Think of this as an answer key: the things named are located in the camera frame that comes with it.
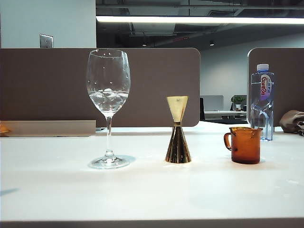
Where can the Ganten plastic water bottle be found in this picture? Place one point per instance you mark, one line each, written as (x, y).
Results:
(262, 88)

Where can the long ceiling light strip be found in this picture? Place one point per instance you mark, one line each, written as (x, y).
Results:
(190, 20)

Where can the clear wine glass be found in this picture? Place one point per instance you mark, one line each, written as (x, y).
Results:
(108, 104)

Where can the grey background desk screen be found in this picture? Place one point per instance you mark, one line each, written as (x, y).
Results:
(212, 102)

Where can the white background desk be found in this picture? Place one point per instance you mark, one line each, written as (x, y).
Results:
(221, 113)

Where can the gold double jigger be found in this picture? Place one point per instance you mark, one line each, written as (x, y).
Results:
(178, 149)

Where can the green potted plant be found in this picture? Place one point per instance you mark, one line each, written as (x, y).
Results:
(238, 101)

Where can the metal wall switch plate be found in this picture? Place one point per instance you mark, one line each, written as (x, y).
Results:
(46, 40)

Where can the black office chair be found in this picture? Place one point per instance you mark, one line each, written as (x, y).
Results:
(202, 109)

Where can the wide brown desk partition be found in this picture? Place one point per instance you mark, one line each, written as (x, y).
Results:
(47, 83)

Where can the small amber measuring cup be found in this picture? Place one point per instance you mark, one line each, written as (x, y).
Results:
(245, 149)

